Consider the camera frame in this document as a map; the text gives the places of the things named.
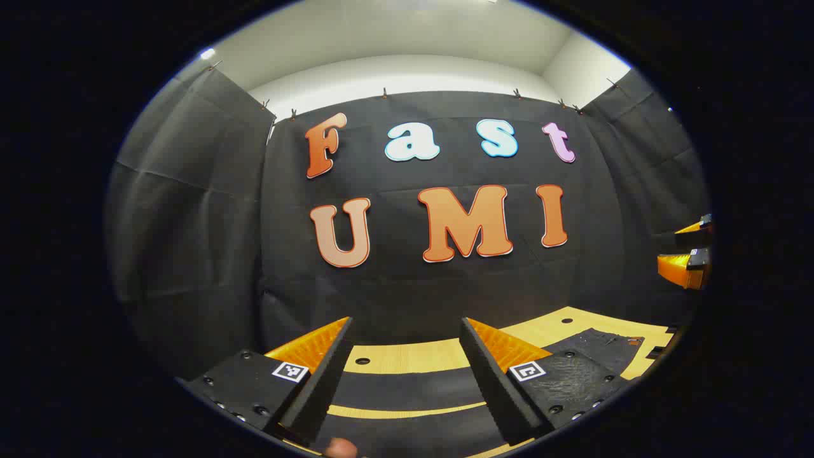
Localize dark blue jeans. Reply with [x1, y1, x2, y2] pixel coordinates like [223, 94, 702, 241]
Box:
[312, 327, 676, 458]

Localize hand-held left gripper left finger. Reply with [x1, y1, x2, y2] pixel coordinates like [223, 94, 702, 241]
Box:
[181, 316, 355, 446]

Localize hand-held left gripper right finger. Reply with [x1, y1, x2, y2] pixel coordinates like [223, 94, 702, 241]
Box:
[459, 317, 632, 447]

